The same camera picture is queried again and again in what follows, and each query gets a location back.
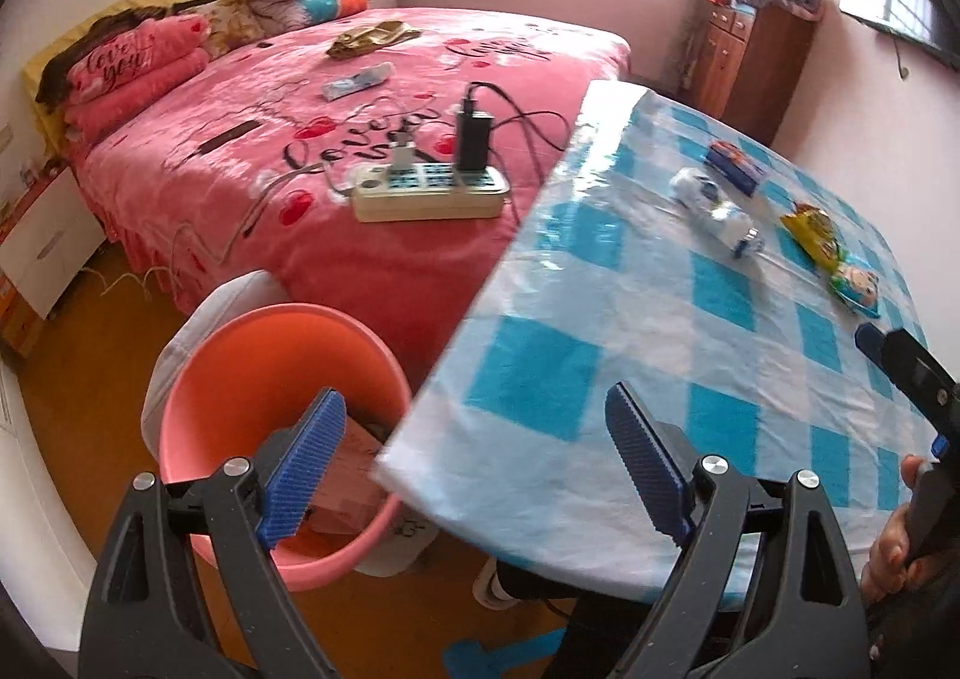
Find table with blue checked cloth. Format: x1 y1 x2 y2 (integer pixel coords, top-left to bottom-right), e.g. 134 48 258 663
373 79 938 609

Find black cable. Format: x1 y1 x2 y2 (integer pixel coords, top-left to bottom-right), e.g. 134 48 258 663
465 82 578 230

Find grey curtain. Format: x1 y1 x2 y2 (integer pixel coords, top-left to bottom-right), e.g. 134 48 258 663
679 0 740 102

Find blue white tube packet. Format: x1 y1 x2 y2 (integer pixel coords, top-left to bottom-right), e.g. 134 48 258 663
321 62 395 102

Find bed with pink blanket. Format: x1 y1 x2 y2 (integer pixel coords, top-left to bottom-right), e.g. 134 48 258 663
22 0 631 380

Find yellow snack packet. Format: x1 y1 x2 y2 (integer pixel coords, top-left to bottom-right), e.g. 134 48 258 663
780 202 845 271

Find white nightstand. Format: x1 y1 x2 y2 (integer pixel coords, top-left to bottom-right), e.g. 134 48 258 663
0 164 106 320

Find white charger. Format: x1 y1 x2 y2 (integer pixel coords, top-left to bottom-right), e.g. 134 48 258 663
388 124 419 171

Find pink lettered pillow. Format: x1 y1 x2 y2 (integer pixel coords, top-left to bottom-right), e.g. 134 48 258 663
67 14 211 102

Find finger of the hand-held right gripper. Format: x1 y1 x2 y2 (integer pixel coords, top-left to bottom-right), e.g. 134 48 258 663
855 322 960 459

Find orange boxes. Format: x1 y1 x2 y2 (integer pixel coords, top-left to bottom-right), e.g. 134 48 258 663
0 274 46 361

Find rolled colourful quilt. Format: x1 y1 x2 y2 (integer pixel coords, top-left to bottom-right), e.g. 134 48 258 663
251 0 370 35

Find wooden cabinet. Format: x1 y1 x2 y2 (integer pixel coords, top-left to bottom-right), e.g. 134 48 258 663
690 0 818 147

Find grey power strip cord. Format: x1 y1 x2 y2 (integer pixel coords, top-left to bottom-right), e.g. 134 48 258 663
97 176 357 297

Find floral pillow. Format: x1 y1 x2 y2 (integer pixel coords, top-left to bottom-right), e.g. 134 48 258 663
180 0 267 61

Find black charger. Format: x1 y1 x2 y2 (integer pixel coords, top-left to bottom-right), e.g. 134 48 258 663
455 86 494 171

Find pink plastic bucket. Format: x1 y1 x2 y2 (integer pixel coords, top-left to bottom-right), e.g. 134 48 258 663
159 304 413 594

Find white rounded object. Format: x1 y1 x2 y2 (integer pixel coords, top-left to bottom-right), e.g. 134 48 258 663
472 559 518 609

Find clear plastic bottle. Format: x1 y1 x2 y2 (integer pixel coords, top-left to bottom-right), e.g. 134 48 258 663
669 167 766 260

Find brown dark cloth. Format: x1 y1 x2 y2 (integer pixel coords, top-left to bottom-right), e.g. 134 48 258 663
36 7 162 110

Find blue snack packet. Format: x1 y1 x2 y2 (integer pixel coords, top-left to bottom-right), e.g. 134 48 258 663
705 139 767 194

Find cartoon snack packet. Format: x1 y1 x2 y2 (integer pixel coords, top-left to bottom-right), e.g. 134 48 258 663
829 259 882 318

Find person's right hand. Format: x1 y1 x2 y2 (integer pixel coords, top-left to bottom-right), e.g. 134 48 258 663
861 457 960 605

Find white power strip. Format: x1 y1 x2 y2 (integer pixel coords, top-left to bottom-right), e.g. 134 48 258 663
351 161 511 224

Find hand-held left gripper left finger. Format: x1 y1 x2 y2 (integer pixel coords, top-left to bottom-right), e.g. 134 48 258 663
79 386 350 679

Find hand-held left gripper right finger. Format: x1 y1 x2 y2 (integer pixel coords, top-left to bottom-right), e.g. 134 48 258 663
604 381 871 679

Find olive crumpled bag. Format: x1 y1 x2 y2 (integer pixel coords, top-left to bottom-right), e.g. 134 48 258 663
326 22 422 59

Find yellow headboard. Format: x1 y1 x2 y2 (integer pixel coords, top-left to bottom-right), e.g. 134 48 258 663
21 0 305 147

